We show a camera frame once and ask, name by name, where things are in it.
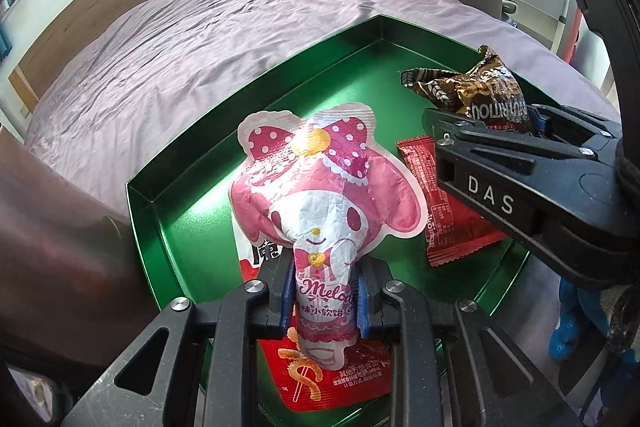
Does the pink character candy bag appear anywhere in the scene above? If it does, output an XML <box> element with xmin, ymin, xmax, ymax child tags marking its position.
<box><xmin>229</xmin><ymin>103</ymin><xmax>430</xmax><ymax>369</ymax></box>

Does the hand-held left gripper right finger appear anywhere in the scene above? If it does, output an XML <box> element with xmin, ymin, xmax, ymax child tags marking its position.
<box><xmin>352</xmin><ymin>257</ymin><xmax>571</xmax><ymax>427</ymax></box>

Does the brown bread packet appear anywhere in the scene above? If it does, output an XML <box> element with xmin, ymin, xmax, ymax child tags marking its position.
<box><xmin>400</xmin><ymin>46</ymin><xmax>536</xmax><ymax>135</ymax></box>

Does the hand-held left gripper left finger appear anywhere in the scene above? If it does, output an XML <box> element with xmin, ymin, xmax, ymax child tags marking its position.
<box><xmin>60</xmin><ymin>252</ymin><xmax>296</xmax><ymax>427</ymax></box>

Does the green tray box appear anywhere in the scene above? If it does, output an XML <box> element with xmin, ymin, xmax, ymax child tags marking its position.
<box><xmin>125</xmin><ymin>13</ymin><xmax>596</xmax><ymax>410</ymax></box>

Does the red and white snack packet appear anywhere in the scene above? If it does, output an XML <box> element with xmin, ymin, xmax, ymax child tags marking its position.
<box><xmin>234</xmin><ymin>227</ymin><xmax>393</xmax><ymax>412</ymax></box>

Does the bed with lilac sheet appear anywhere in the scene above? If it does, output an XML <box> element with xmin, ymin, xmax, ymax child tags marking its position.
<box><xmin>22</xmin><ymin>0</ymin><xmax>621</xmax><ymax>308</ymax></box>

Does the bronze and black cylinder appliance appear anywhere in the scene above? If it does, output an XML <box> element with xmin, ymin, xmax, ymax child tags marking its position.
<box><xmin>0</xmin><ymin>127</ymin><xmax>166</xmax><ymax>427</ymax></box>

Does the dark red packet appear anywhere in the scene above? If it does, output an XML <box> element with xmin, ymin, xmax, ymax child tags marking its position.
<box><xmin>396</xmin><ymin>136</ymin><xmax>508</xmax><ymax>267</ymax></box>

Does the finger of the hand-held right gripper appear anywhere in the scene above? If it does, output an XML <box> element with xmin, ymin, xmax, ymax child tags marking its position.
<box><xmin>529</xmin><ymin>104</ymin><xmax>623</xmax><ymax>148</ymax></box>
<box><xmin>421</xmin><ymin>106</ymin><xmax>621</xmax><ymax>233</ymax></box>

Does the blue plush cloth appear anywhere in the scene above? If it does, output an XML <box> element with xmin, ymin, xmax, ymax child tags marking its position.
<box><xmin>547</xmin><ymin>279</ymin><xmax>640</xmax><ymax>408</ymax></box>

